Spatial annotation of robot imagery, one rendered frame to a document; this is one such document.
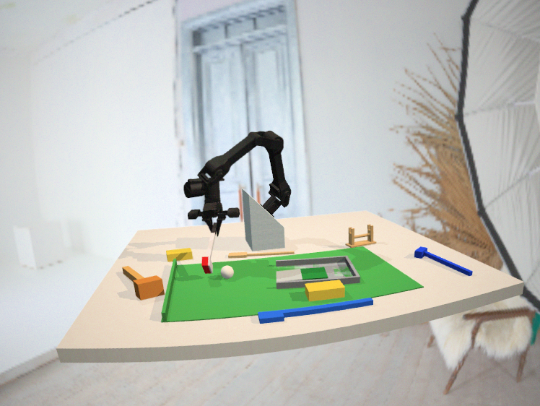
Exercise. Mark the green flat mat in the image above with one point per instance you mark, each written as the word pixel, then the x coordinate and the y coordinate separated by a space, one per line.
pixel 252 288

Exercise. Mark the white golf ball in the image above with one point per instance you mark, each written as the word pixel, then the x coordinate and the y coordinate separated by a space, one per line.
pixel 227 272

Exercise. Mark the yellow rectangular block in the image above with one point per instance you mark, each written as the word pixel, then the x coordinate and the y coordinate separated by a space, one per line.
pixel 324 290
pixel 179 254

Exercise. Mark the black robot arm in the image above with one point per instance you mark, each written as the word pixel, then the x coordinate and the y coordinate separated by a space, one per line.
pixel 218 167

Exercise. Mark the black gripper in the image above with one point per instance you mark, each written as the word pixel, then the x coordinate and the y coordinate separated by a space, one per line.
pixel 231 213

